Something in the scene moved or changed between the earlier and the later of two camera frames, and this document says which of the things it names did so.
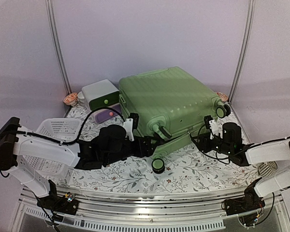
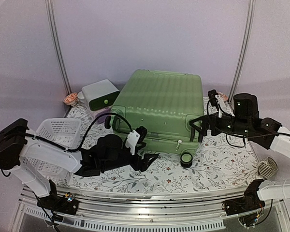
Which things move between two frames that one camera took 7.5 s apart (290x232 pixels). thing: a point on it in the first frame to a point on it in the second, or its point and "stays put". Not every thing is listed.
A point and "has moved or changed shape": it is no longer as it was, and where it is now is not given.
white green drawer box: (100, 94) stays put
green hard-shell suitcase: (172, 99) has moved or changed shape
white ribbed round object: (267, 168) stays put
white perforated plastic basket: (65, 130) stays put
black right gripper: (204, 138) to (206, 124)
